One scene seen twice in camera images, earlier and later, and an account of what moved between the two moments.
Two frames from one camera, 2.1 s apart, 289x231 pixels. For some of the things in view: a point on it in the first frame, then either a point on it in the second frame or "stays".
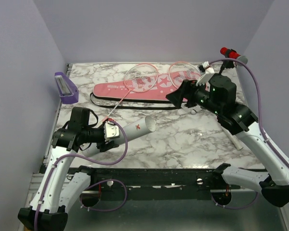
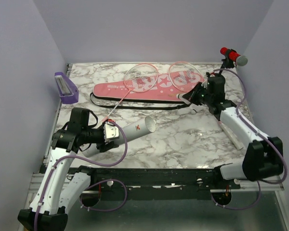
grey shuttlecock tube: [145, 125] stays
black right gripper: [187, 90] → [191, 96]
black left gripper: [104, 147] stays
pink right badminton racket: [183, 74] stays
